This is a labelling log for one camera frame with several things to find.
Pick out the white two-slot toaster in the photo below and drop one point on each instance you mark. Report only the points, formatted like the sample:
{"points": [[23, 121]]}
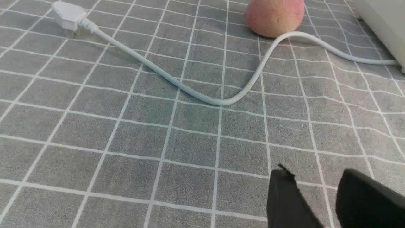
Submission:
{"points": [[386, 19]]}

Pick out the grey checked tablecloth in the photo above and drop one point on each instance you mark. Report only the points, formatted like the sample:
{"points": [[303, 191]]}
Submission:
{"points": [[90, 137]]}

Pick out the pink peach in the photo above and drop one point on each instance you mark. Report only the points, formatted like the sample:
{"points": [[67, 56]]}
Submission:
{"points": [[272, 18]]}

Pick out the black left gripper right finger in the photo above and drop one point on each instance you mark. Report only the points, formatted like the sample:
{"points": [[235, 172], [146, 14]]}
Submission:
{"points": [[362, 202]]}

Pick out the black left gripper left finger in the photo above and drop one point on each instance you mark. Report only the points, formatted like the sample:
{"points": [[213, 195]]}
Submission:
{"points": [[286, 206]]}

